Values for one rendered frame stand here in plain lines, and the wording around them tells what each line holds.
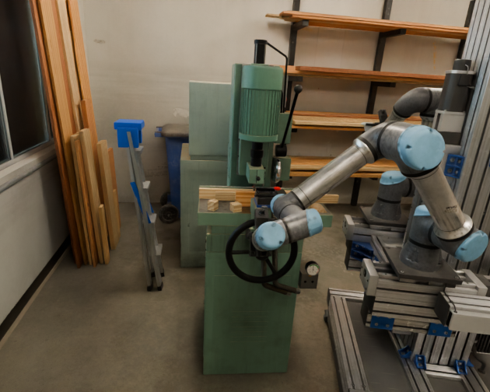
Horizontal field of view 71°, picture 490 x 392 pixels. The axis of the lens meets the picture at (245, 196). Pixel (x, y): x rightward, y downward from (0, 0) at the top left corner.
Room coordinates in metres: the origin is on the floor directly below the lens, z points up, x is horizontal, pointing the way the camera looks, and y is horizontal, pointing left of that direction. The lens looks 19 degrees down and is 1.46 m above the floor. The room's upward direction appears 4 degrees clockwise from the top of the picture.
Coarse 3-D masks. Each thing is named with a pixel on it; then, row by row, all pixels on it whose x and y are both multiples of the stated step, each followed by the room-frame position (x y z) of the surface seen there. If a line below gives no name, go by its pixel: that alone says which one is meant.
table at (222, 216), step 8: (200, 200) 1.52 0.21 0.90; (200, 208) 1.41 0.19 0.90; (224, 208) 1.42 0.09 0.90; (248, 208) 1.44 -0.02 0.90; (200, 216) 1.36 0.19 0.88; (208, 216) 1.37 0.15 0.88; (216, 216) 1.37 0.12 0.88; (224, 216) 1.37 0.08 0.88; (232, 216) 1.38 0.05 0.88; (240, 216) 1.38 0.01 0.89; (248, 216) 1.39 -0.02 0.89; (320, 216) 1.42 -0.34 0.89; (328, 216) 1.43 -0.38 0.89; (200, 224) 1.36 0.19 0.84; (208, 224) 1.37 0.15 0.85; (216, 224) 1.37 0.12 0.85; (224, 224) 1.38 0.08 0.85; (232, 224) 1.38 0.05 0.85; (240, 224) 1.38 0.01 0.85; (328, 224) 1.43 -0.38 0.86
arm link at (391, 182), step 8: (384, 176) 1.68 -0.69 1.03; (392, 176) 1.65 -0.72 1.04; (400, 176) 1.64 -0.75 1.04; (384, 184) 1.66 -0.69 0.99; (392, 184) 1.64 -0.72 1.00; (400, 184) 1.63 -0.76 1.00; (408, 184) 1.65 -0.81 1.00; (384, 192) 1.65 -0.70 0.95; (392, 192) 1.63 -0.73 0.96; (400, 192) 1.64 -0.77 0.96; (408, 192) 1.65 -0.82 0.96; (392, 200) 1.63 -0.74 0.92; (400, 200) 1.65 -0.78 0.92
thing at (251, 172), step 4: (248, 164) 1.59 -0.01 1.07; (248, 168) 1.55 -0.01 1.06; (252, 168) 1.52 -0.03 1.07; (256, 168) 1.52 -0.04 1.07; (260, 168) 1.52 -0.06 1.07; (248, 172) 1.54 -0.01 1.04; (252, 172) 1.50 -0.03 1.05; (256, 172) 1.51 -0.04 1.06; (260, 172) 1.51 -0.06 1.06; (264, 172) 1.52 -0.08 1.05; (248, 176) 1.53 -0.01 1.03; (252, 176) 1.50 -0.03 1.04; (260, 176) 1.51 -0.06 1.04; (248, 180) 1.52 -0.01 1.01; (252, 180) 1.50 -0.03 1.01; (256, 180) 1.51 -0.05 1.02; (260, 180) 1.51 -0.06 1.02
